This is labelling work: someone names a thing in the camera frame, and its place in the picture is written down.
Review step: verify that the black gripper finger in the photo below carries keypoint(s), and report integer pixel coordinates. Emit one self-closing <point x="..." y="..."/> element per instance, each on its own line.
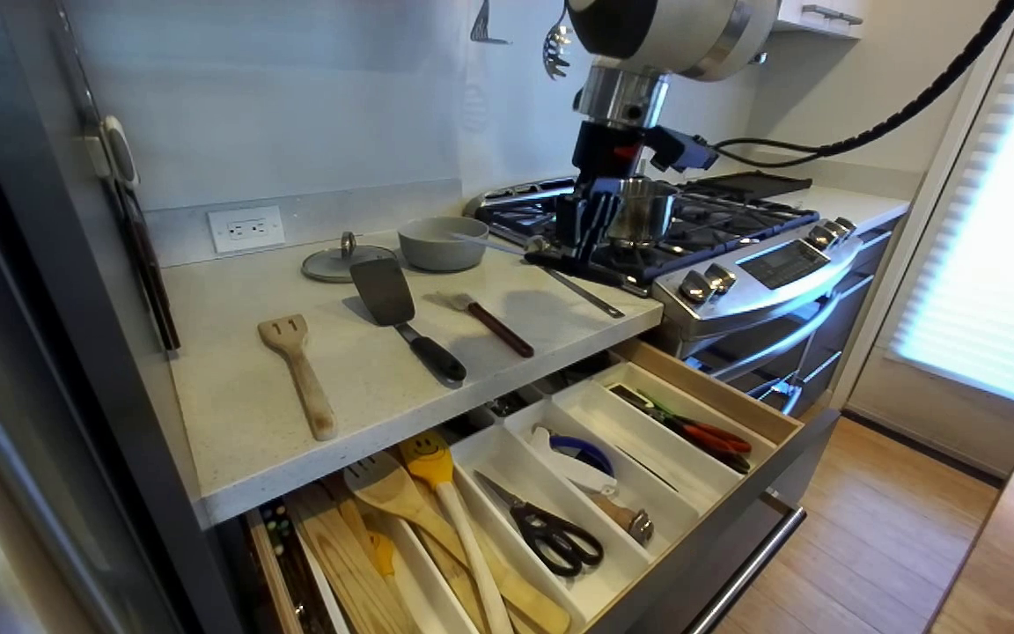
<point x="566" y="224"/>
<point x="604" y="206"/>

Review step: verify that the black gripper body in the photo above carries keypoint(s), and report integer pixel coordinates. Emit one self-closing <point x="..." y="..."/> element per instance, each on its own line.
<point x="605" y="157"/>

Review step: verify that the black handled knife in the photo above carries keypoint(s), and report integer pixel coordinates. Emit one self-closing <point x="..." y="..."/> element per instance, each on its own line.
<point x="588" y="269"/>

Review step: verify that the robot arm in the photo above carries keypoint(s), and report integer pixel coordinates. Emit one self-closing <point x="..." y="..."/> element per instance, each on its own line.
<point x="633" y="51"/>

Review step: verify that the white drawer organizer tray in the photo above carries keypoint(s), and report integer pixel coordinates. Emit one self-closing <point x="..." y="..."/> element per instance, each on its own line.
<point x="572" y="508"/>

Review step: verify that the open kitchen drawer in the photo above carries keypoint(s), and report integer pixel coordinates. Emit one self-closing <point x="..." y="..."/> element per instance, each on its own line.
<point x="725" y="555"/>

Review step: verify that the wooden spatula in drawer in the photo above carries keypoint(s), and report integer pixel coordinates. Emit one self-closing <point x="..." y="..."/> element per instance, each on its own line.
<point x="383" y="483"/>

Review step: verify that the stainless steel pot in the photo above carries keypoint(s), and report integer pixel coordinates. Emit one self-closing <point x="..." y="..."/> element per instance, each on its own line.
<point x="646" y="211"/>

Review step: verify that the hanging slotted metal spoon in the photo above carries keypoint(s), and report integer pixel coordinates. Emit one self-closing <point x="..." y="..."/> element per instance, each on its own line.
<point x="553" y="48"/>

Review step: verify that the grey ceramic bowl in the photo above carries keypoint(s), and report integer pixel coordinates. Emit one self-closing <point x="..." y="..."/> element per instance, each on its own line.
<point x="446" y="245"/>

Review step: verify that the gas stove range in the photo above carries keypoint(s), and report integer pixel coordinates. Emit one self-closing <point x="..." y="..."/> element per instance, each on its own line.
<point x="759" y="288"/>

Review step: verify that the black metal turner spatula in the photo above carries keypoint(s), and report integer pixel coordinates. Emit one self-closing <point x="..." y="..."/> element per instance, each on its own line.
<point x="383" y="295"/>

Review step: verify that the grey round pot lid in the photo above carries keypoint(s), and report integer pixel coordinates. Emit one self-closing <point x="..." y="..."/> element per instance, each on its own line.
<point x="336" y="262"/>

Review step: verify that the yellow silicone spatula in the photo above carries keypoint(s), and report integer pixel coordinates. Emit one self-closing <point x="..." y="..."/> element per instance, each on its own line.
<point x="429" y="463"/>

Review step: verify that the wooden slotted spatula on counter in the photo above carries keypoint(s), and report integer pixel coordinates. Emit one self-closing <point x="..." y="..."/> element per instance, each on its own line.
<point x="285" y="337"/>

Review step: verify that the brown handled small knife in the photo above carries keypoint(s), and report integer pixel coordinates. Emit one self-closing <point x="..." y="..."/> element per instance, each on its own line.
<point x="489" y="322"/>

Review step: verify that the red handled utensil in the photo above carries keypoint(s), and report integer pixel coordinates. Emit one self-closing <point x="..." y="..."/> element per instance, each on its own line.
<point x="708" y="439"/>

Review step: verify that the blue white handled utensil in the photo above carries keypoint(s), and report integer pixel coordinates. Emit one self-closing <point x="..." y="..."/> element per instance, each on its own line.
<point x="588" y="469"/>

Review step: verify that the white wall outlet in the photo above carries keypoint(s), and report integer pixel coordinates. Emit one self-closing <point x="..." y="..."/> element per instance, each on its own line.
<point x="244" y="229"/>

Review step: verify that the black handled scissors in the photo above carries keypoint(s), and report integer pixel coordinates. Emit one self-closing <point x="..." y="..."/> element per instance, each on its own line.
<point x="561" y="542"/>

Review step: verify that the refrigerator door handle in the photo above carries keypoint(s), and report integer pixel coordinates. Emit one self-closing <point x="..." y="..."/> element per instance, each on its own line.
<point x="113" y="168"/>

